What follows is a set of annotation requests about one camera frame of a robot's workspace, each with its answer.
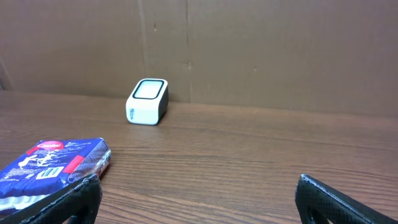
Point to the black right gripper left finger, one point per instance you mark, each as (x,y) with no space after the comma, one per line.
(78,202)

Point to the white barcode scanner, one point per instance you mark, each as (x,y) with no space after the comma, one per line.
(148,101)

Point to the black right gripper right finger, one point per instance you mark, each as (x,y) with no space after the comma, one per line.
(319,203)

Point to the purple snack packet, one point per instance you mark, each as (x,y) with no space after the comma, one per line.
(49,166)

